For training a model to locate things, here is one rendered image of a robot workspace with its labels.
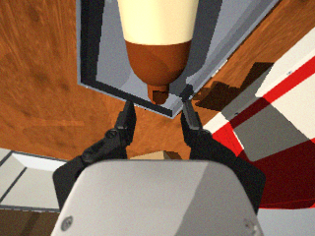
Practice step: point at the brown bottle with cream label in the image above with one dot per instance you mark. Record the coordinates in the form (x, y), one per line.
(158, 36)

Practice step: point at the dark grey shallow tray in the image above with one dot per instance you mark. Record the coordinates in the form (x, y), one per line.
(103, 64)

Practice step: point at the red crate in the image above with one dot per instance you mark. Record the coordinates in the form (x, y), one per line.
(276, 134)

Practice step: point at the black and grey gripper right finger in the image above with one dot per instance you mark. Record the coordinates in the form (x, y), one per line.
(204, 147)

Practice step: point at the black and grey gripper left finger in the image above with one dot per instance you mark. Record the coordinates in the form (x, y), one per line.
(113, 145)

